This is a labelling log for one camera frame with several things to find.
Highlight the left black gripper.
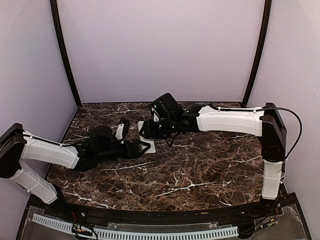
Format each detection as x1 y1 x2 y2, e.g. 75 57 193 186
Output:
95 138 150 163

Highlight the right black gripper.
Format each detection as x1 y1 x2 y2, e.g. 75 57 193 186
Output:
140 116 177 139

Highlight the white remote control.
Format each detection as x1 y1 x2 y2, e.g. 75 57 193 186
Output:
139 135 156 154

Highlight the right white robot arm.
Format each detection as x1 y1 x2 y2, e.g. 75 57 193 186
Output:
138 93 298 217

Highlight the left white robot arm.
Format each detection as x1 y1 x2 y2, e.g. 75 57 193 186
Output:
0 118 156 218

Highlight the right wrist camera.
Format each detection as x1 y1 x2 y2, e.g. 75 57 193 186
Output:
149 103 162 123

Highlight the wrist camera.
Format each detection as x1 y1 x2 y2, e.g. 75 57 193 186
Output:
149 103 162 123
114 123 125 144

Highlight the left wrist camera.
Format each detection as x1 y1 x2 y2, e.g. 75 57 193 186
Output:
114 123 125 144

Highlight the black curved front rail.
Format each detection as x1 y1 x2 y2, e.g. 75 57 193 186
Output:
62 201 283 226

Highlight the white slotted cable duct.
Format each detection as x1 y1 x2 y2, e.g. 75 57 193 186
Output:
31 213 239 240

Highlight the left black frame post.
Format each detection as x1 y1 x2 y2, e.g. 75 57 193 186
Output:
49 0 82 108

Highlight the black frame post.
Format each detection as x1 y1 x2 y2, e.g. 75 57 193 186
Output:
49 0 82 108
241 0 272 107

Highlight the right black frame post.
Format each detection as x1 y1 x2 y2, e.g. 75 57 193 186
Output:
241 0 272 107

